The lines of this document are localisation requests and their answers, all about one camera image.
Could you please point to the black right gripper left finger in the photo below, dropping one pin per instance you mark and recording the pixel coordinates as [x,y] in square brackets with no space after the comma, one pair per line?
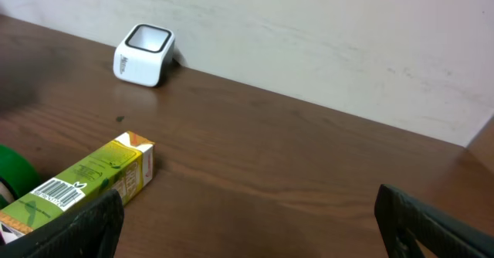
[92,230]

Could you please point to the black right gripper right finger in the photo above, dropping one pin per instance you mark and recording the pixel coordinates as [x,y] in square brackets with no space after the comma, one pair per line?
[406,223]

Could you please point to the green tea carton box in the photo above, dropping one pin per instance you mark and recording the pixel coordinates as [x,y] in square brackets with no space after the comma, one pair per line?
[125,164]

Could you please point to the green lid jar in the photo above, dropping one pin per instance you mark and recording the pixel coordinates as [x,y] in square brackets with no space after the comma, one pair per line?
[18,176]

